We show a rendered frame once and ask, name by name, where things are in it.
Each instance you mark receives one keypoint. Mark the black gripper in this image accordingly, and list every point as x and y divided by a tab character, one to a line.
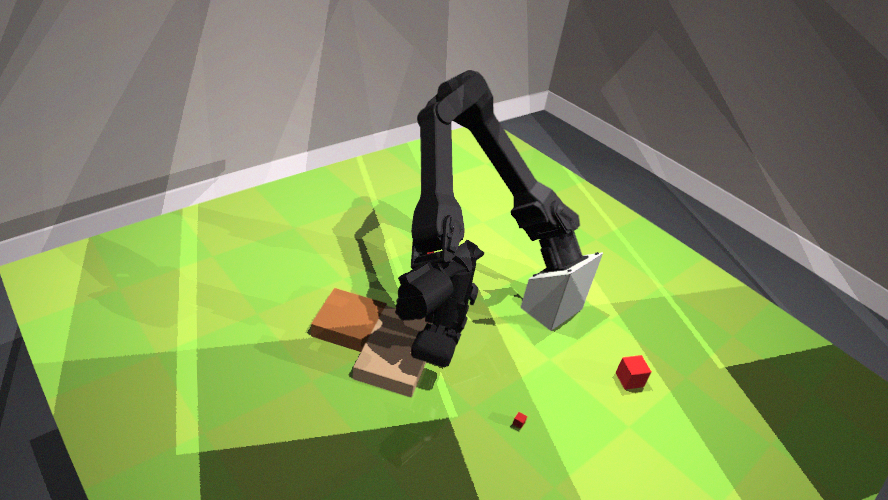
437	342

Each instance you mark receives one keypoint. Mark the brown square block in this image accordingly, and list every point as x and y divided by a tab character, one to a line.
346	319

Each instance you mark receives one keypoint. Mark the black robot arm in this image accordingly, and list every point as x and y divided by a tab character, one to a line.
438	220

